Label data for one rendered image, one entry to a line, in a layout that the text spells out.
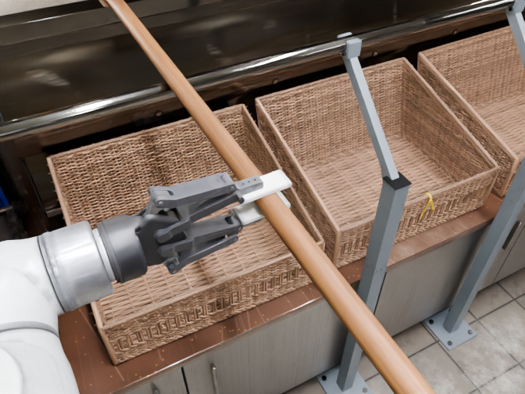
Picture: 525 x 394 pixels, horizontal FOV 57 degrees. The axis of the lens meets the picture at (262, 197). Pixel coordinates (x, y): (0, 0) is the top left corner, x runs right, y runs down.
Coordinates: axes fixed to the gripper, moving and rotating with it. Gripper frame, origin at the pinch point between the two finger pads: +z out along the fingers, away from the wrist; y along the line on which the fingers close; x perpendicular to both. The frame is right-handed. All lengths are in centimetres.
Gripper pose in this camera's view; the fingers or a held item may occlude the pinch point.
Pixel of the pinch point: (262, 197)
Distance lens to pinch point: 62.0
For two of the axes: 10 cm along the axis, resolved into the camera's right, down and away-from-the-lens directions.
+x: 4.7, 6.1, -6.4
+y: 0.0, 7.2, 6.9
